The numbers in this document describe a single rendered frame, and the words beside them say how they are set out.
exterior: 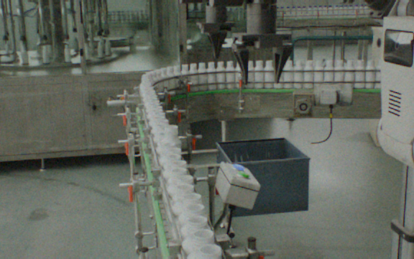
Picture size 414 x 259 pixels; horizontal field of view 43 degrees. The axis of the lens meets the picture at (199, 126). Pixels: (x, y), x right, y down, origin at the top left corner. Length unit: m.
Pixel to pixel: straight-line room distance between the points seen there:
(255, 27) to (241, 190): 0.48
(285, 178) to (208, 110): 1.29
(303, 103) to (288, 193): 1.14
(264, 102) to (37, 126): 2.46
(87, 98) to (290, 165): 3.15
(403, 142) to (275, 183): 0.77
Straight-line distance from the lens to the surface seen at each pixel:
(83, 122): 5.00
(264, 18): 1.02
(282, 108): 3.29
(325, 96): 3.12
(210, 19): 1.47
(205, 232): 0.95
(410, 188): 1.51
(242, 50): 1.01
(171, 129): 1.51
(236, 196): 1.35
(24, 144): 5.11
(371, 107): 3.33
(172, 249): 1.01
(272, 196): 2.09
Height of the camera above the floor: 1.56
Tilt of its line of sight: 14 degrees down
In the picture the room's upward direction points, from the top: 2 degrees counter-clockwise
